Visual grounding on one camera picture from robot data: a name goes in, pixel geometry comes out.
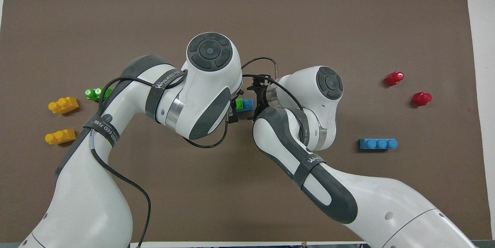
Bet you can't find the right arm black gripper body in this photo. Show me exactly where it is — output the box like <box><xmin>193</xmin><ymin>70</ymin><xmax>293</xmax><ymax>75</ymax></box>
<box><xmin>253</xmin><ymin>83</ymin><xmax>271</xmax><ymax>116</ymax></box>

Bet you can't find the red single-stud block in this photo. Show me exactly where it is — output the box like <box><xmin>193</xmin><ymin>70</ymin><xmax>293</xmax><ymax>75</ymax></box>
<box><xmin>384</xmin><ymin>71</ymin><xmax>405</xmax><ymax>87</ymax></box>
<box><xmin>411</xmin><ymin>92</ymin><xmax>432</xmax><ymax>107</ymax></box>

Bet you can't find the green block with white stickers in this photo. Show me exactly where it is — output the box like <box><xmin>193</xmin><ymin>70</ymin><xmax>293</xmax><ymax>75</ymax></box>
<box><xmin>85</xmin><ymin>87</ymin><xmax>113</xmax><ymax>103</ymax></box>

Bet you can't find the yellow two-stud block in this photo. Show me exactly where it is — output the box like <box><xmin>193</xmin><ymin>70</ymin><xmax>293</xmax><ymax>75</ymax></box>
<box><xmin>48</xmin><ymin>97</ymin><xmax>79</xmax><ymax>115</ymax></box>
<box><xmin>44</xmin><ymin>129</ymin><xmax>77</xmax><ymax>145</ymax></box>

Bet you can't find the brown paper table mat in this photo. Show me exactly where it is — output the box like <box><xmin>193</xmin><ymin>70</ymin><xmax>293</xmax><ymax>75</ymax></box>
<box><xmin>0</xmin><ymin>0</ymin><xmax>492</xmax><ymax>243</ymax></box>

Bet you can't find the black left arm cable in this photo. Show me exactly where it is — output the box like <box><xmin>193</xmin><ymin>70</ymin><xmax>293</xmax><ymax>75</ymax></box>
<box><xmin>90</xmin><ymin>71</ymin><xmax>229</xmax><ymax>248</ymax></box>

